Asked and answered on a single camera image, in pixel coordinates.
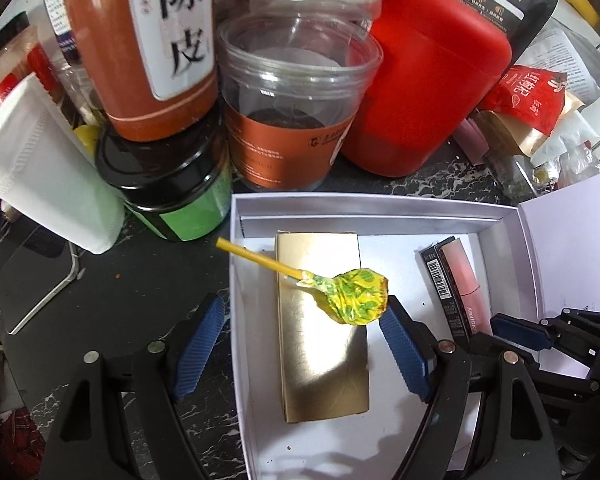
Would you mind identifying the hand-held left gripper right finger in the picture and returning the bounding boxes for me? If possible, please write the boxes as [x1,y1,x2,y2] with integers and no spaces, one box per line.
[379,294,561,480]

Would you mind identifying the red jar with black lid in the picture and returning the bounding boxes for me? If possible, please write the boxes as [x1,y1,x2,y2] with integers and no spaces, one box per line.
[0,25,63,111]

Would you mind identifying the black stand-up pouch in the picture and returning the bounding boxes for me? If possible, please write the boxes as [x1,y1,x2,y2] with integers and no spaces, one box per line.
[427,0,563,48]

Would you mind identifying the pink lipstick box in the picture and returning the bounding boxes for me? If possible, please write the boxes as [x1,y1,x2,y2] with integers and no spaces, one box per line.
[420,245,476,341]

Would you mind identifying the pink cosmetic box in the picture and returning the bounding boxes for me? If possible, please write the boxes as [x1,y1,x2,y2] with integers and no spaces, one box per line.
[440,239,493,336]

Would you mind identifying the lavender gift box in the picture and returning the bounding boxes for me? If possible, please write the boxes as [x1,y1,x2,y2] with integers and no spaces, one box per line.
[229,165,600,480]

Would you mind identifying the clear jar with orange label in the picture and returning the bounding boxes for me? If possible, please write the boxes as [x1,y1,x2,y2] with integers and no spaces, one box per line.
[217,12,385,193]

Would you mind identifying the white printed papers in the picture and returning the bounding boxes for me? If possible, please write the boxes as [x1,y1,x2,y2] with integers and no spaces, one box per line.
[522,15,600,106]

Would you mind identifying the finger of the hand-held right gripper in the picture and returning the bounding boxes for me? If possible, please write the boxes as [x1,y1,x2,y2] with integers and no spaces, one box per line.
[489,307,600,353]
[527,352,600,410]

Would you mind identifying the pink small pouch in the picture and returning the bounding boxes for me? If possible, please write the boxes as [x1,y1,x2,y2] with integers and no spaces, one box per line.
[452,119,490,163]

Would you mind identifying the red canister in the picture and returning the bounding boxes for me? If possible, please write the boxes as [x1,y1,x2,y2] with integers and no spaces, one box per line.
[340,0,513,178]

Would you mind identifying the red plaid cloth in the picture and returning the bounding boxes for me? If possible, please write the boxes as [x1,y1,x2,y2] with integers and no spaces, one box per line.
[0,405,48,480]

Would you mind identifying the jar with purple label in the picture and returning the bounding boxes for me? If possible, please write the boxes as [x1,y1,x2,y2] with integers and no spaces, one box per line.
[35,0,88,68]

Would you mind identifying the clear plastic bag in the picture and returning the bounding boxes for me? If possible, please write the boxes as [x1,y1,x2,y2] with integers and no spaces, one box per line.
[485,145,600,201]

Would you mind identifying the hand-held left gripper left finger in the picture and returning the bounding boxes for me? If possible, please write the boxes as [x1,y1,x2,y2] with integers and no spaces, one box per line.
[40,292,227,480]

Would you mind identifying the yellow lollipop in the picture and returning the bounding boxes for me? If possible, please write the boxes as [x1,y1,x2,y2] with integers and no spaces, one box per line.
[216,237,390,327]

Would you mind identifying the black and green jar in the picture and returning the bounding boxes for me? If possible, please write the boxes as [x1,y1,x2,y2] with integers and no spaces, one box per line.
[95,110,233,243]

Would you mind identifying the white plastic bottle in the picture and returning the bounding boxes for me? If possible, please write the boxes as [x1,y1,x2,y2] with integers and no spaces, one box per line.
[0,72,126,256]

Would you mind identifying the red snack packet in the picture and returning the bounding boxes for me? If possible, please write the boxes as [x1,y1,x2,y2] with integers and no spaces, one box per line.
[479,65,568,138]

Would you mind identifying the brown kraft packet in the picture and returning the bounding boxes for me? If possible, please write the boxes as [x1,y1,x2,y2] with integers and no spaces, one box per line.
[485,95,586,158]

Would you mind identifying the orange jar with white label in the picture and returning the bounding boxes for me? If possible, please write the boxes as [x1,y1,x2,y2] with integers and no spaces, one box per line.
[60,0,220,143]

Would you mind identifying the gold box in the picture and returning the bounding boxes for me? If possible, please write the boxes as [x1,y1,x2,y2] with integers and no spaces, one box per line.
[275,230,371,423]

